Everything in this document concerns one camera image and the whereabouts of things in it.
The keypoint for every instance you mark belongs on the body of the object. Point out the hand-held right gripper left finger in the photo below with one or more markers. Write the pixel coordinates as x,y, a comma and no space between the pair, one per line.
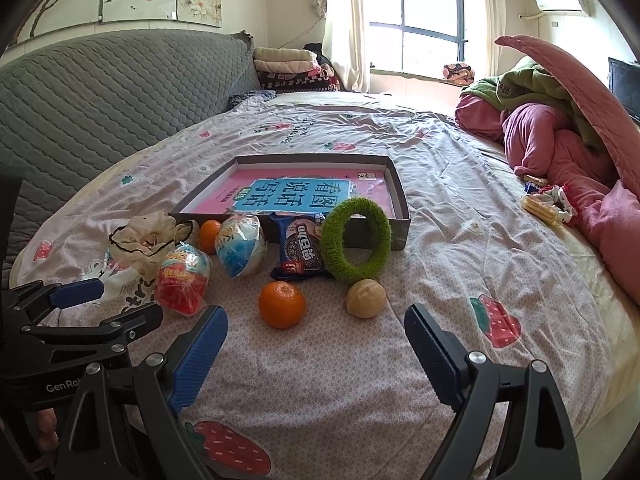
200,355

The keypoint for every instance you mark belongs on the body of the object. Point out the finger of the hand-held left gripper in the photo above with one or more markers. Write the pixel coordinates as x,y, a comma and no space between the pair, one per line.
75,292
140,317

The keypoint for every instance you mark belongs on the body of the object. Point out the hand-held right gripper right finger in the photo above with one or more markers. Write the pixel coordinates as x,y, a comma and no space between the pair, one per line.
430,345

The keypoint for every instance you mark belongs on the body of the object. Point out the red toy egg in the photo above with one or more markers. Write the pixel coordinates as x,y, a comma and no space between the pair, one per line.
181,285

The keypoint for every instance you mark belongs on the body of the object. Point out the beige walnut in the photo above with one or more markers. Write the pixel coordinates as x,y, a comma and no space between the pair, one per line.
366,299

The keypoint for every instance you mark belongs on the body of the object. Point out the orange tangerine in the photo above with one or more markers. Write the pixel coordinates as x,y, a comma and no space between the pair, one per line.
209,235
281,305

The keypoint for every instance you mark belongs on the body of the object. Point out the plastic snack packet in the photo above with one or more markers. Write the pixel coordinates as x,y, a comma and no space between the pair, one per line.
239,252

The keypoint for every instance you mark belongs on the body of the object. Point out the grey shallow box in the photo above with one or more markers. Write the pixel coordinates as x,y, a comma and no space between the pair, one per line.
397,235

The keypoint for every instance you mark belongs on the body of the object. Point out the blue cookie packet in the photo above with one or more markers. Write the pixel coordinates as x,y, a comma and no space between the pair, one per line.
297,250

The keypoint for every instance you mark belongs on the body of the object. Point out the person's left hand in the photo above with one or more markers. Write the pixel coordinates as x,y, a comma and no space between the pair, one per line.
47,427

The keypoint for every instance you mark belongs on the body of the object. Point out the large yellow wafer packet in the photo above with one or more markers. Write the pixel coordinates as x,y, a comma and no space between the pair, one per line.
537,208

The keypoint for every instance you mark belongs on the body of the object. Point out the grey quilted headboard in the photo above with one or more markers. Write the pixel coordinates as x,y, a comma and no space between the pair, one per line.
100,110

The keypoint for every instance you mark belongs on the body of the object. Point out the small blue snack packet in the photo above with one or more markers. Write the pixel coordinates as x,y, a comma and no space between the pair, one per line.
530,188

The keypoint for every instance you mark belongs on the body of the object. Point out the cream mattress cover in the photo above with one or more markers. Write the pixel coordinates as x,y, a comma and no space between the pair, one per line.
615,320

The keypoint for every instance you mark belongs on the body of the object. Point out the pink and blue book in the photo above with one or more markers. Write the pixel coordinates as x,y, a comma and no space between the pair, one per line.
300,192

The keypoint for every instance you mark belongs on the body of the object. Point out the floral crumpled wrapper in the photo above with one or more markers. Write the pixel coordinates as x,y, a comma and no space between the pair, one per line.
562,200

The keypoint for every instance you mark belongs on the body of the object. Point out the small yellow wafer packet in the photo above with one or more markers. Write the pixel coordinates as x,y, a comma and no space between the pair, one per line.
536,179

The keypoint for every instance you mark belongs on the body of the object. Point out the magenta blanket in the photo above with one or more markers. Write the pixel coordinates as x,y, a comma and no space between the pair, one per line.
530,130

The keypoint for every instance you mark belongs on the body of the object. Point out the dark blue patterned cloth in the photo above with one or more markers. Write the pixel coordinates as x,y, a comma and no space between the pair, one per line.
250,97

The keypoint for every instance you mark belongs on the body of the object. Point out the green blanket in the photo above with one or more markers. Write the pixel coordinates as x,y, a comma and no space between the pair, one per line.
530,82

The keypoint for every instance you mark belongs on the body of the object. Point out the dark patterned folded blanket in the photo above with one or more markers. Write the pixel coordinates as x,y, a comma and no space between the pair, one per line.
295,81

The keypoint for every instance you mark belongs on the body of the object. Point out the pink quilted blanket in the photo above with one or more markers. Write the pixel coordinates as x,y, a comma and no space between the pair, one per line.
575,95

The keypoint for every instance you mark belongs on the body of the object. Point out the pink folded blanket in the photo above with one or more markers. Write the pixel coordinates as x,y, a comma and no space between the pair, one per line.
285,66

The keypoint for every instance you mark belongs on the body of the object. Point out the cream folded blanket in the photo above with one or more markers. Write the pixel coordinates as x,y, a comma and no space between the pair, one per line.
285,54

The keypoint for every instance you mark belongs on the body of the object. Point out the black clothing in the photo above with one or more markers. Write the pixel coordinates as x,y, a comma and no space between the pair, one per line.
312,50

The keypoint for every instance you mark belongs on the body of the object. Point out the black television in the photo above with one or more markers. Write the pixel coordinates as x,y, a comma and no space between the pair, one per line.
622,82

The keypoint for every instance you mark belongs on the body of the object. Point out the cream curtain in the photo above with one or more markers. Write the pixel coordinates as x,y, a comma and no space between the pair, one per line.
345,25
492,10

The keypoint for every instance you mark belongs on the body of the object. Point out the dark framed window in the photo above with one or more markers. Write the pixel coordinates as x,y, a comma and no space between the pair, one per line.
415,5

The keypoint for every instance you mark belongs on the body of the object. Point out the white air conditioner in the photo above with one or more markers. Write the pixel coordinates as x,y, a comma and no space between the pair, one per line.
560,1

